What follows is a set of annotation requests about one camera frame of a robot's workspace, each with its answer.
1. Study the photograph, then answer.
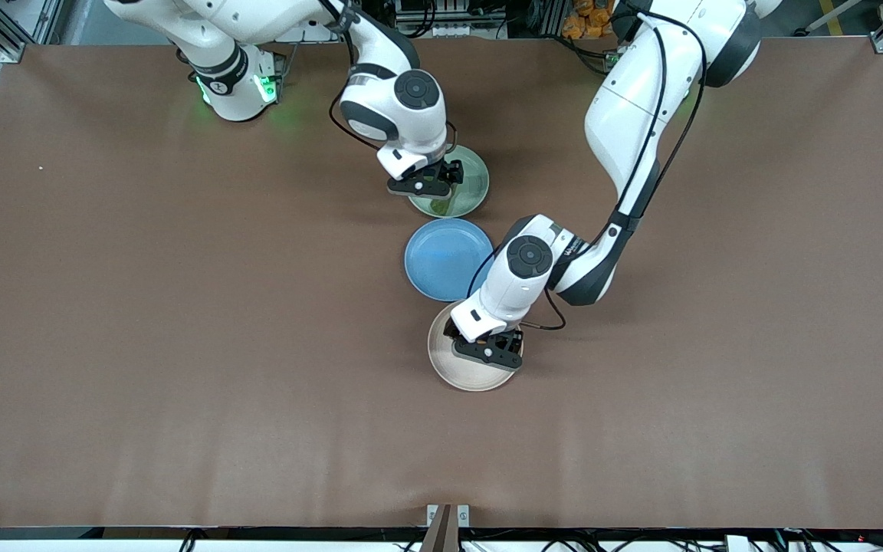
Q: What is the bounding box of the pale green round plate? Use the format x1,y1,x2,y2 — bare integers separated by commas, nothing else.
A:
409,143,490,219

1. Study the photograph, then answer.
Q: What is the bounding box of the beige round plate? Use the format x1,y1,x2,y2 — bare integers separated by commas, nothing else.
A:
427,301,524,393

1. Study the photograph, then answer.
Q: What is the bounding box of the blue round plate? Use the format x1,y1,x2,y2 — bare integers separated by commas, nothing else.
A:
404,218,495,302

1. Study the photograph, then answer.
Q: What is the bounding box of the white electronics unit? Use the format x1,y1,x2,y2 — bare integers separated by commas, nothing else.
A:
394,0,510,39

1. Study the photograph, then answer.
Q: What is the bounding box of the orange packaged snacks pile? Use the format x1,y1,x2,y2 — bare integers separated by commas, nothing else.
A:
562,0,619,41

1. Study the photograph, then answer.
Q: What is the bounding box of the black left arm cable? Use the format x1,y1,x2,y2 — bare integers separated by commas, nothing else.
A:
472,8,711,333

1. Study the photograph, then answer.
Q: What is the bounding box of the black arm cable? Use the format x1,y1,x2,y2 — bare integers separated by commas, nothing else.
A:
319,0,385,152
472,8,711,333

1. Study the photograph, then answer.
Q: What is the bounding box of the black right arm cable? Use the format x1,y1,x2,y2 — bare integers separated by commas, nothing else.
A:
319,0,385,152

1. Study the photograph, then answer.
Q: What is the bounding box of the black base cable bundle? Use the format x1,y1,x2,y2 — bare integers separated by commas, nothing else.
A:
560,34,612,75

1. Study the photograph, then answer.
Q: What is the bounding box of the metal table edge bracket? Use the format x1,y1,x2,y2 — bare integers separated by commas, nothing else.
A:
420,504,471,552

